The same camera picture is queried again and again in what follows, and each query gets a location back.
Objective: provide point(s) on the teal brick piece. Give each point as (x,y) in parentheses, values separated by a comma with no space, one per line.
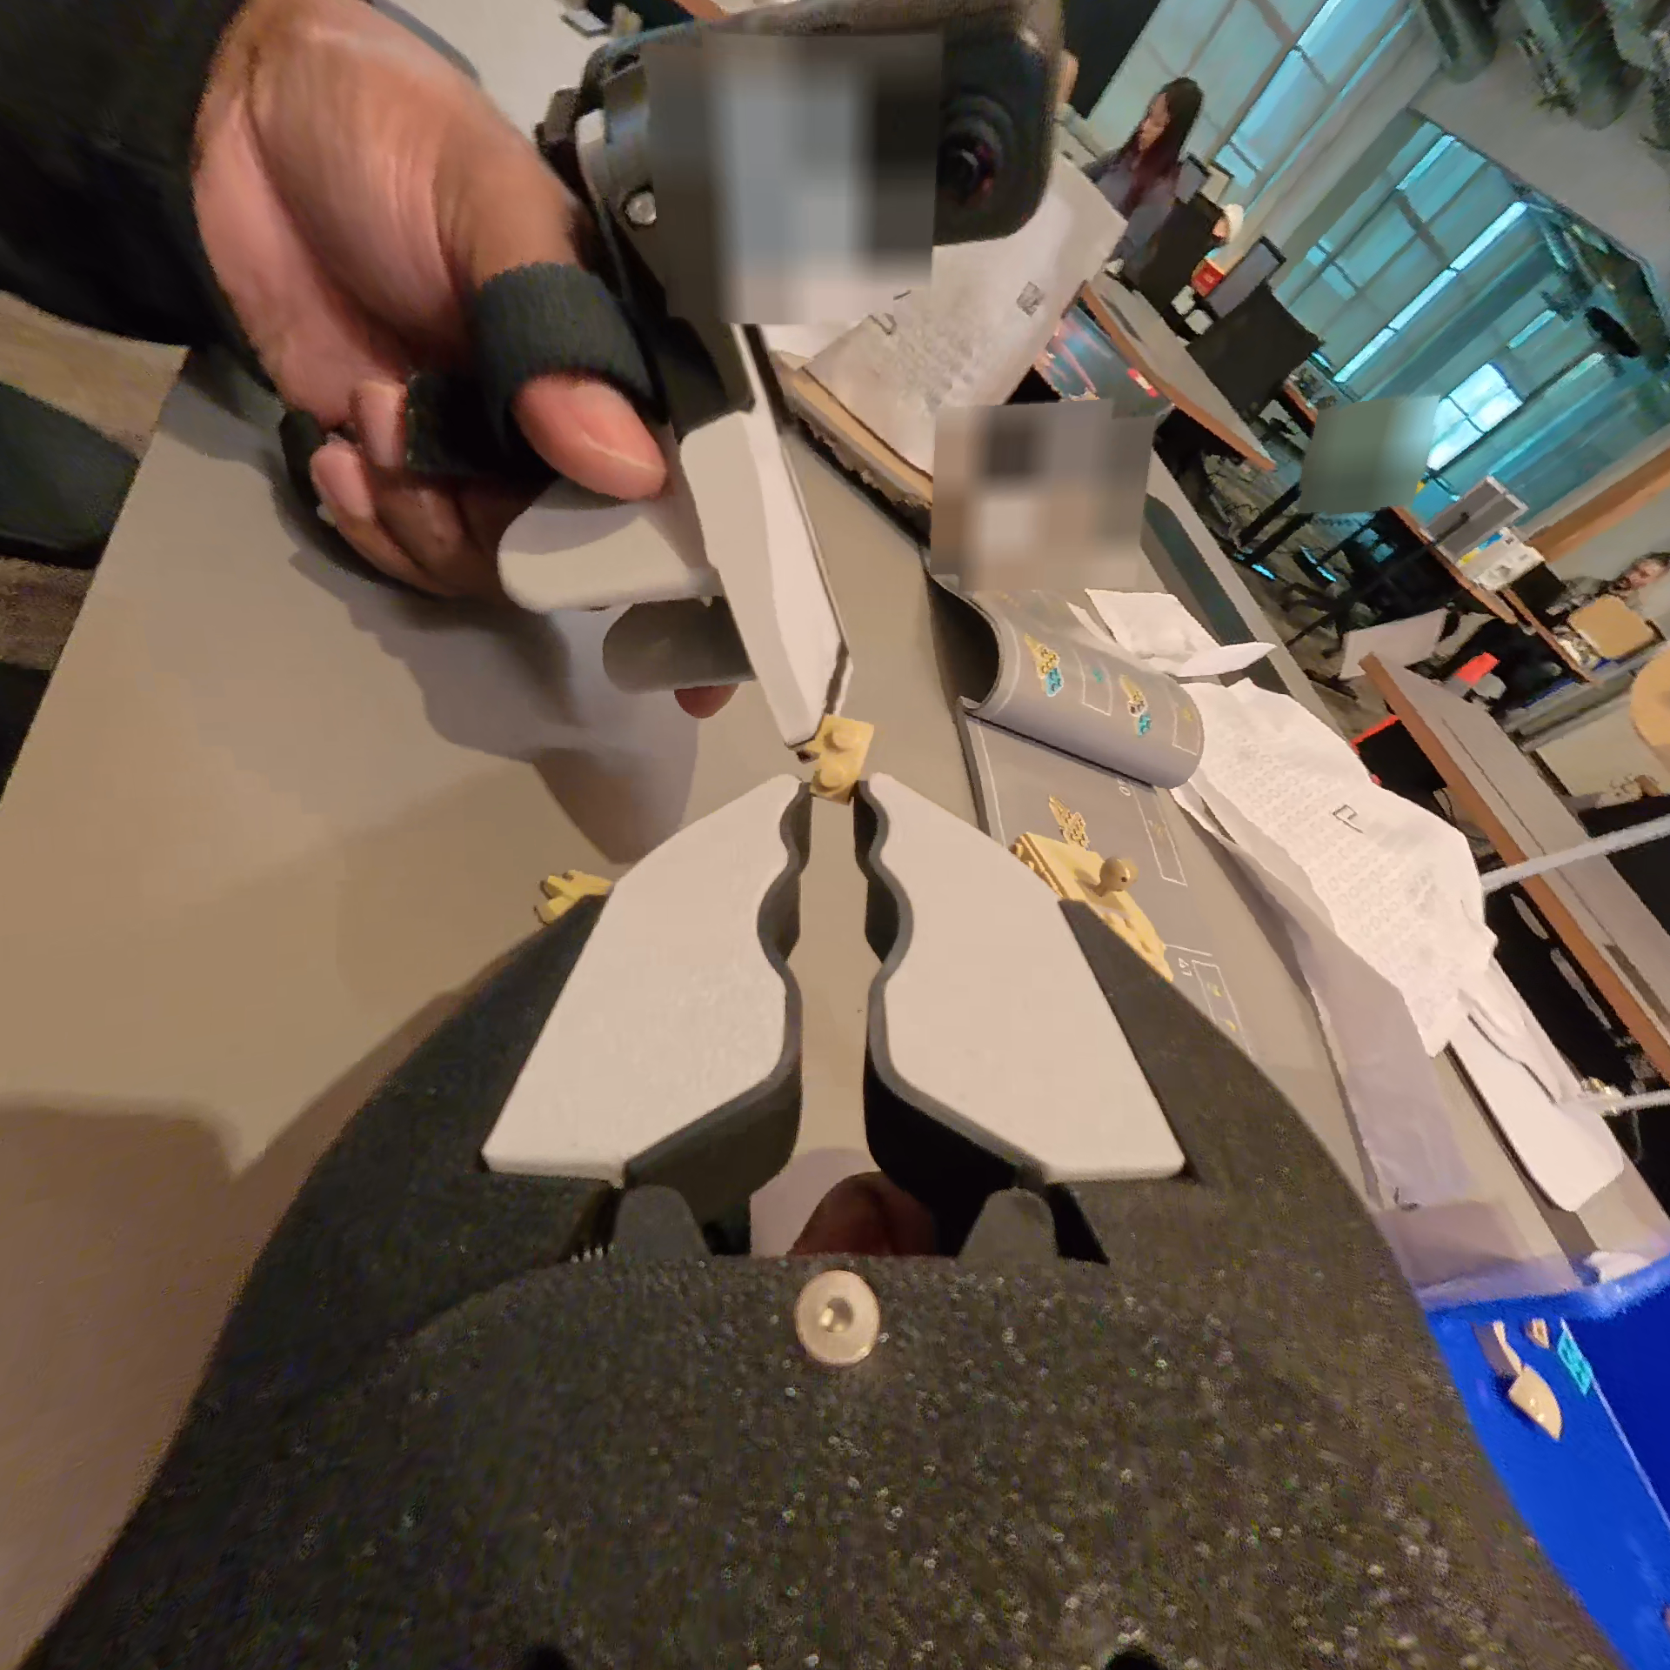
(1575,1365)

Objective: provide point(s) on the grey instruction booklet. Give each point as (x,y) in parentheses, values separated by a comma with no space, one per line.
(1005,783)

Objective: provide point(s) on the person's left hand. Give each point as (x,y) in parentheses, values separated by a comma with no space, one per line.
(364,195)

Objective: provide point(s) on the tan brick model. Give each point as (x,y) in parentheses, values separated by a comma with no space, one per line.
(1063,868)

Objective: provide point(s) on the grey equipment case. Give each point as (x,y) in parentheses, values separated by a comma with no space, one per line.
(1483,529)

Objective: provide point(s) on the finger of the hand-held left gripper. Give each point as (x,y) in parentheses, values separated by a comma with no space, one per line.
(784,574)

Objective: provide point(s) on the wood-edged neighbouring desk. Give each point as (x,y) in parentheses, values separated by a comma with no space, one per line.
(1539,835)
(1221,417)

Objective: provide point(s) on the dark printed cardboard box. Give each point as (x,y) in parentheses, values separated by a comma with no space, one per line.
(1109,360)

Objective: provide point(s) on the blue plastic bin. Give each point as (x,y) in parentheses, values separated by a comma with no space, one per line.
(1604,1500)

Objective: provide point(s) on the person's dark clothing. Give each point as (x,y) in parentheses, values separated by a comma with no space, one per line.
(59,477)

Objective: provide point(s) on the black office chair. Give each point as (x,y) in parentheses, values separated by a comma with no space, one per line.
(1254,353)

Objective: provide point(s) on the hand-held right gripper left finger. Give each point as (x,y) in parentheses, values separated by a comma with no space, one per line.
(652,1005)

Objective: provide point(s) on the plain white paper bag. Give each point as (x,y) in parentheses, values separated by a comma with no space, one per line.
(1539,1123)
(1369,1096)

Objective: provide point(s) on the crumpled white paper bag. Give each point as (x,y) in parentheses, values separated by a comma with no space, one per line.
(1160,625)

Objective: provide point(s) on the tan brick piece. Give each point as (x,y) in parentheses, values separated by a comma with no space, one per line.
(1501,1347)
(1538,1402)

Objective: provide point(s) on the white printed paper bag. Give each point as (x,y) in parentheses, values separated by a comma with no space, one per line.
(992,312)

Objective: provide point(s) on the tan and teal brick assembly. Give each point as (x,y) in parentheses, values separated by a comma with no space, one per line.
(569,899)

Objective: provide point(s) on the tan brick plates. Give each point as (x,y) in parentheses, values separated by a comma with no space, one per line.
(834,773)

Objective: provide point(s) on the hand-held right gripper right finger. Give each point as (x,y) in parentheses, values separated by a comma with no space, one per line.
(1019,1032)

